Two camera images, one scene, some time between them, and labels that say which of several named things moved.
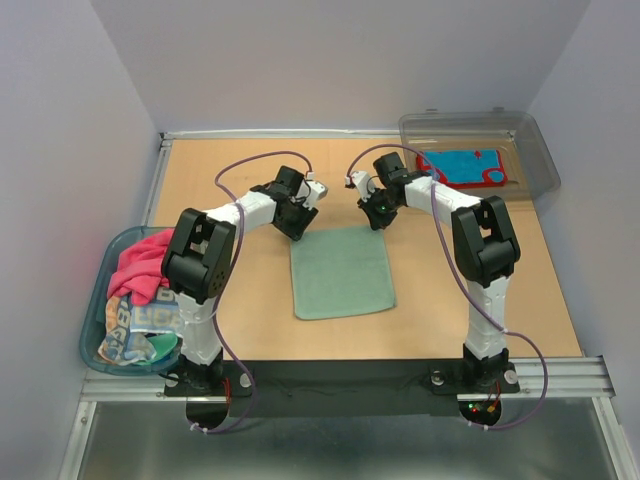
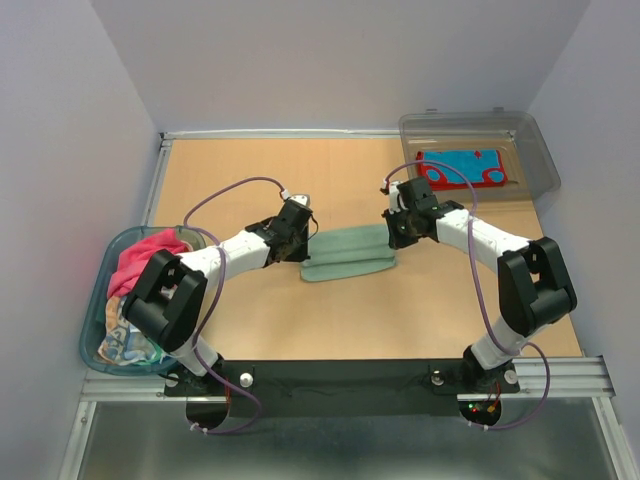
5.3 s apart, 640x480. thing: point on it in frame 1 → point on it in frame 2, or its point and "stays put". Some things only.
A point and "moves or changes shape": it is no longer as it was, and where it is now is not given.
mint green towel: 339,270 moves or changes shape
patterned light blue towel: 129,326 stays put
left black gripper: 295,232 → 300,254
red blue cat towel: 456,168 stays put
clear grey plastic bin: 487,153 stays put
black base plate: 341,388 stays put
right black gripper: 377,221 → 398,239
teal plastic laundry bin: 94,310 stays put
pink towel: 140,268 stays put
